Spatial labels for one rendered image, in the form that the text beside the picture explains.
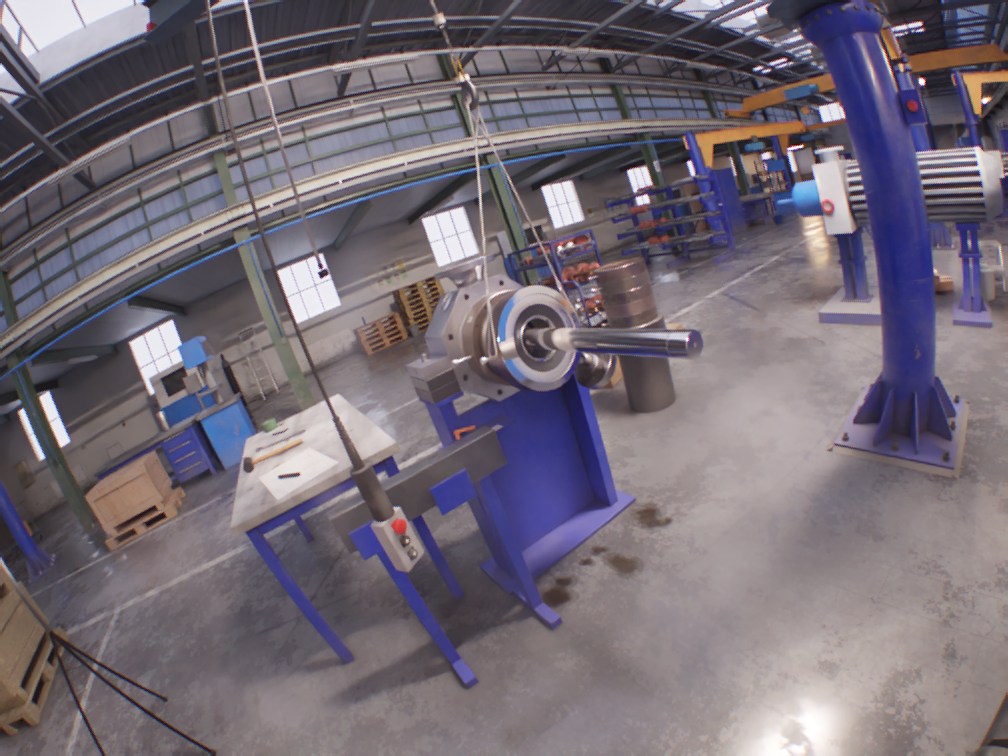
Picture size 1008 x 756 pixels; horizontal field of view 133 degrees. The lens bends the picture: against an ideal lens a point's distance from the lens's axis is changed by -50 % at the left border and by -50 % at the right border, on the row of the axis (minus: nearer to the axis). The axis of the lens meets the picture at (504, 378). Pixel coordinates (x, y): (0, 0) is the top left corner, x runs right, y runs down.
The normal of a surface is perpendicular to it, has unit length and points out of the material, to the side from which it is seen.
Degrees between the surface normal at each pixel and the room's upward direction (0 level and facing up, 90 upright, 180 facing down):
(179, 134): 90
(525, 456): 90
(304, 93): 90
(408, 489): 90
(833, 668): 0
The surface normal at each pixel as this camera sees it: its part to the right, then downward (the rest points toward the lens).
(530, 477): 0.51, 0.09
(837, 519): -0.32, -0.90
